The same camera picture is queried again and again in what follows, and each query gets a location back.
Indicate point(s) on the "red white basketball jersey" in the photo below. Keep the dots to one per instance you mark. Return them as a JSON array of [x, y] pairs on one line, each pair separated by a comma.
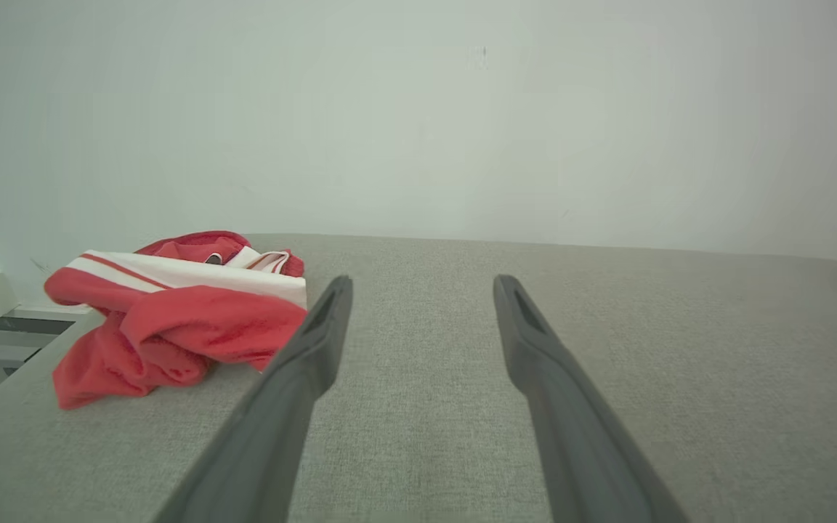
[[193, 319]]

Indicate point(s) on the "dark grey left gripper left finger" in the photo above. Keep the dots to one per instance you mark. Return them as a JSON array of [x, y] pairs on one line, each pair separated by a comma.
[[273, 436]]

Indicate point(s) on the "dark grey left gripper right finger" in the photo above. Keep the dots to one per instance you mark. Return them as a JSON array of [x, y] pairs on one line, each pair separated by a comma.
[[585, 450]]

